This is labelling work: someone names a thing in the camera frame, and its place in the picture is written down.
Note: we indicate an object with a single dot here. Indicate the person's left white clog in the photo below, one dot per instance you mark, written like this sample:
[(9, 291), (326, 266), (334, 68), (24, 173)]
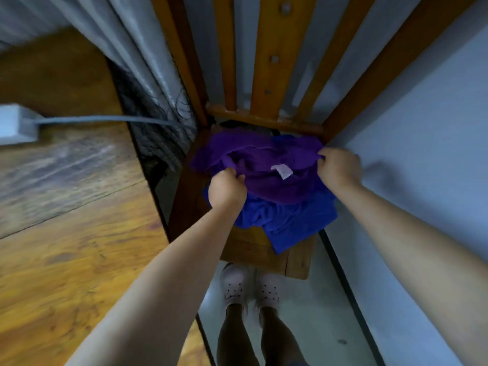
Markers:
[(234, 283)]

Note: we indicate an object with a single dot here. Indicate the person's right leg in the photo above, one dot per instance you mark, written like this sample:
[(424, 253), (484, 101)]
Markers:
[(282, 337)]

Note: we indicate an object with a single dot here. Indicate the person's left forearm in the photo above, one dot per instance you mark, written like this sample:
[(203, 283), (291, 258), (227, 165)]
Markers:
[(160, 285)]

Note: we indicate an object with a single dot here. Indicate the white towel label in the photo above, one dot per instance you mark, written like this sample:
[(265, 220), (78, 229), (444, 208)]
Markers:
[(282, 170)]

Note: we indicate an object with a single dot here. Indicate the person's left leg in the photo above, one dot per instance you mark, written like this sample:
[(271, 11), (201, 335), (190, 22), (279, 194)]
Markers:
[(233, 335)]

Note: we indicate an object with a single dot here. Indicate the person's white clog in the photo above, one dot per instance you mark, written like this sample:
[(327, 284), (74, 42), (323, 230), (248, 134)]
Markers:
[(234, 283), (268, 288)]

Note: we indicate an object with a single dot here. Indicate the black mesh fabric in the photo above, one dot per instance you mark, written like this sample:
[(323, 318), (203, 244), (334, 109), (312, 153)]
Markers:
[(152, 114)]

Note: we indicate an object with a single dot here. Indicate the person's right fingers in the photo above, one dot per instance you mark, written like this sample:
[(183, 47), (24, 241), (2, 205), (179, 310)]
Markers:
[(325, 156)]

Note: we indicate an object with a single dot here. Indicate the blue towel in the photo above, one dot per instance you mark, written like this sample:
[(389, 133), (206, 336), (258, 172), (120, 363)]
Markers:
[(289, 221)]

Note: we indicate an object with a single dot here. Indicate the person's leg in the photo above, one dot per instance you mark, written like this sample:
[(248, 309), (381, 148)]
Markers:
[(282, 337), (233, 335)]

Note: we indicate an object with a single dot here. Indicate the person's left hand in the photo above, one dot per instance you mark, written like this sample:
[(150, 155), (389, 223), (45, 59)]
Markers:
[(225, 192)]

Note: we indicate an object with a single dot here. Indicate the grey curtain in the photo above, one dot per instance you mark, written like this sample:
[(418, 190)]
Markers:
[(125, 45)]

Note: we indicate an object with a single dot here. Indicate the person's left fingers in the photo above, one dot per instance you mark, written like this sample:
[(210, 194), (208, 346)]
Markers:
[(233, 175)]

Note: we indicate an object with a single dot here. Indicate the purple towel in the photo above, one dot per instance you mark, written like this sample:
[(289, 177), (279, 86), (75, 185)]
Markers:
[(263, 167)]

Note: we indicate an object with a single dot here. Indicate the white power adapter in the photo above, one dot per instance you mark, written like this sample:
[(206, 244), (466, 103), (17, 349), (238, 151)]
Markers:
[(14, 124)]

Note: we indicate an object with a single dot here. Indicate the person's right forearm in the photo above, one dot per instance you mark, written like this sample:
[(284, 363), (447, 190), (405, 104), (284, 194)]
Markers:
[(419, 255)]

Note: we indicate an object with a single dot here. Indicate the person's right white clog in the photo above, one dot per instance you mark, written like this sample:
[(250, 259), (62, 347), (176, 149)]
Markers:
[(268, 288)]

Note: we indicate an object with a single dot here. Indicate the wooden chair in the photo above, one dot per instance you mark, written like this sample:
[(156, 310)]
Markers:
[(274, 91)]

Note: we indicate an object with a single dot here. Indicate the person's right hand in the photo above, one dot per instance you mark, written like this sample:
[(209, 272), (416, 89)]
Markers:
[(340, 167)]

